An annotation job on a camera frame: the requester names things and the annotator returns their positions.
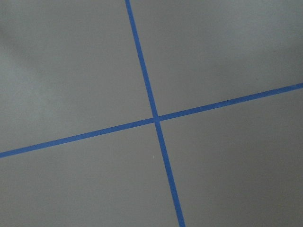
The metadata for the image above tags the blue tape line lengthwise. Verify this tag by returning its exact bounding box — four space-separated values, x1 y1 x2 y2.
125 0 186 227

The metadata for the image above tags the blue tape line crosswise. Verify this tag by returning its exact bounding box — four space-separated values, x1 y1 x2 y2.
0 83 303 158

